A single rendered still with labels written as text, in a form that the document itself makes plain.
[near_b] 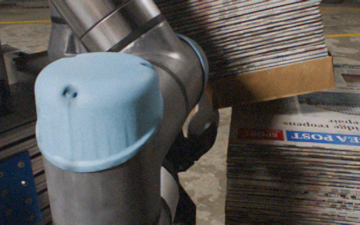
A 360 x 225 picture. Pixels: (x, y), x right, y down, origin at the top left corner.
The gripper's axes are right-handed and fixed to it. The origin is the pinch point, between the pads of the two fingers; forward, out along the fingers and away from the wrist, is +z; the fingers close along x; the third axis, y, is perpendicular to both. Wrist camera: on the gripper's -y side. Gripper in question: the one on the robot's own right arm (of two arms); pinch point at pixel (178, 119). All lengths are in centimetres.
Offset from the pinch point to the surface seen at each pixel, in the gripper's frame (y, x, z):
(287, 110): -3.8, -15.7, 4.7
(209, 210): -80, 21, 82
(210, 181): -79, 22, 103
